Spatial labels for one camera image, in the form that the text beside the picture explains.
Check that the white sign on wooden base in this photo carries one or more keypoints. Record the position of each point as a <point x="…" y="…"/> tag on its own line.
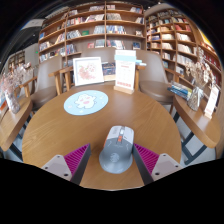
<point x="125" y="71"/>

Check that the small white standing sign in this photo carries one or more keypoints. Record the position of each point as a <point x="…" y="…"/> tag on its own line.
<point x="212" y="101"/>

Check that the stack of blue books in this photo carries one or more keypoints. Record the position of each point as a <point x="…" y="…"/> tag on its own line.
<point x="140" y="62"/>

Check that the grey computer mouse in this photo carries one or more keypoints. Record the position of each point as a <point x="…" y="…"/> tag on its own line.
<point x="116" y="150"/>

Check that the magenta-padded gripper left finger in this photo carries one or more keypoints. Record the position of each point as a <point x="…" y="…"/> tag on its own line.
<point x="76" y="160"/>

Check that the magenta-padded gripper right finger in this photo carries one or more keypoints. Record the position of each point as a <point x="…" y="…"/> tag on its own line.
<point x="148" y="160"/>

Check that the dark blue book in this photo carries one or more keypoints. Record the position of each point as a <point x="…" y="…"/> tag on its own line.
<point x="108" y="69"/>

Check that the white framed flower picture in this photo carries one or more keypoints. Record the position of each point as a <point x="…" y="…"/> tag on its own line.
<point x="88" y="71"/>

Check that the wooden bookshelf with books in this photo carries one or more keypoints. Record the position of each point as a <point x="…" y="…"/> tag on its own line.
<point x="93" y="31"/>
<point x="173" y="40"/>

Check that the distant wooden bookshelf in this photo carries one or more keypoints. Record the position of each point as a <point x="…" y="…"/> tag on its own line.
<point x="16" y="60"/>

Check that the round light blue mouse pad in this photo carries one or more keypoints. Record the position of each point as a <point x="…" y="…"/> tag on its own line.
<point x="86" y="102"/>

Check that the round wooden side table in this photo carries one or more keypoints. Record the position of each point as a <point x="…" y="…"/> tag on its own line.
<point x="196" y="121"/>
<point x="13" y="123"/>

